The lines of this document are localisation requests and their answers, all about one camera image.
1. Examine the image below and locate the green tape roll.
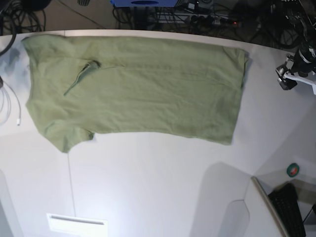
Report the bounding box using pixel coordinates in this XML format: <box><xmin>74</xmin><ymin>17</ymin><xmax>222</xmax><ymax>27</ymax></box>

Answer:
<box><xmin>286</xmin><ymin>163</ymin><xmax>300</xmax><ymax>178</ymax></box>

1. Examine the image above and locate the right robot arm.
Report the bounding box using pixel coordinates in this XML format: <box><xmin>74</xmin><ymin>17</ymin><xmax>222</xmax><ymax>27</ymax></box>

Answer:
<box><xmin>0</xmin><ymin>33</ymin><xmax>17</xmax><ymax>56</ymax></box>

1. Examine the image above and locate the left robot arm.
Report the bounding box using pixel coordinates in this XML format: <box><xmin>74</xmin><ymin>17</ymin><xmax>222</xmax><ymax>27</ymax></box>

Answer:
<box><xmin>276</xmin><ymin>0</ymin><xmax>316</xmax><ymax>93</ymax></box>

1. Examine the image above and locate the power strip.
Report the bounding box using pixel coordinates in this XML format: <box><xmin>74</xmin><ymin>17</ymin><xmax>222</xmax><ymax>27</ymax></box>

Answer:
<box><xmin>190</xmin><ymin>15</ymin><xmax>237</xmax><ymax>26</ymax></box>

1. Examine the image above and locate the black keyboard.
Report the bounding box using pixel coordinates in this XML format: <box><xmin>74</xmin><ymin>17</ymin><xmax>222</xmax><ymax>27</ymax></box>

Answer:
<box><xmin>268</xmin><ymin>183</ymin><xmax>306</xmax><ymax>237</ymax></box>

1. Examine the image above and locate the blue box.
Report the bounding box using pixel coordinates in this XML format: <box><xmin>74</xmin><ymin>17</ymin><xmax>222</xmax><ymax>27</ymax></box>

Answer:
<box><xmin>110</xmin><ymin>0</ymin><xmax>183</xmax><ymax>7</ymax></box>

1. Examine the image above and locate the white cable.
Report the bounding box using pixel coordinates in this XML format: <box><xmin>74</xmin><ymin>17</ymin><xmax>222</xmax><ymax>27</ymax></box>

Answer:
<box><xmin>0</xmin><ymin>76</ymin><xmax>23</xmax><ymax>127</ymax></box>

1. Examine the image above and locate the white slotted plate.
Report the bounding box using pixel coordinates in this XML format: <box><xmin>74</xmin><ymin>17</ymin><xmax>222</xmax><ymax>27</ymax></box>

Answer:
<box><xmin>47</xmin><ymin>213</ymin><xmax>109</xmax><ymax>237</ymax></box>

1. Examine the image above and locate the green t-shirt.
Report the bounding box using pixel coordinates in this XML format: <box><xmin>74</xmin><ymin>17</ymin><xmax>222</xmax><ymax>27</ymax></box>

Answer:
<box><xmin>22</xmin><ymin>35</ymin><xmax>248</xmax><ymax>153</ymax></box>

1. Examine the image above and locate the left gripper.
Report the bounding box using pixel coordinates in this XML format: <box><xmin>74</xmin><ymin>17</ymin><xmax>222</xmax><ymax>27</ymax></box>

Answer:
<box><xmin>276</xmin><ymin>46</ymin><xmax>316</xmax><ymax>90</ymax></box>

